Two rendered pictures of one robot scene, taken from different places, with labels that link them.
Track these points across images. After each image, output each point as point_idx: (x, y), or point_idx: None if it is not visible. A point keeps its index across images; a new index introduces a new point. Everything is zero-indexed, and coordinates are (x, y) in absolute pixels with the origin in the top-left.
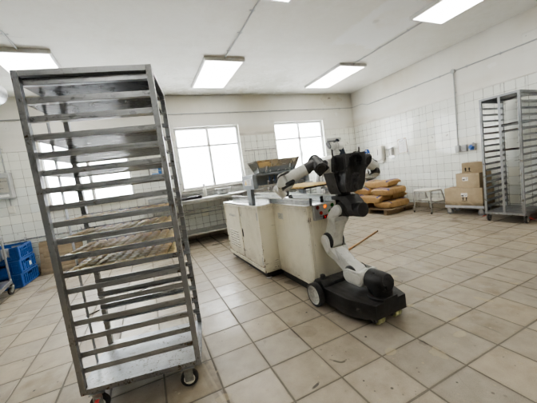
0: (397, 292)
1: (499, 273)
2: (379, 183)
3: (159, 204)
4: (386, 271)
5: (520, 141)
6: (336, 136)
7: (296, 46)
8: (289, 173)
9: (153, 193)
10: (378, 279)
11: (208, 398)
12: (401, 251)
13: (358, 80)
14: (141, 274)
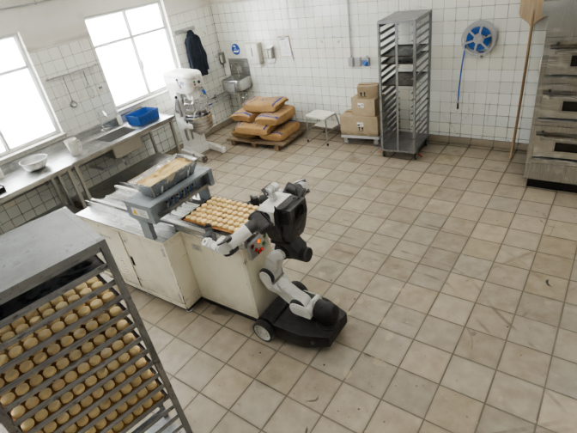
0: (339, 312)
1: (403, 250)
2: (263, 106)
3: None
4: (312, 267)
5: (414, 77)
6: (188, 24)
7: None
8: (233, 241)
9: (134, 360)
10: (327, 314)
11: None
12: (316, 228)
13: None
14: (137, 432)
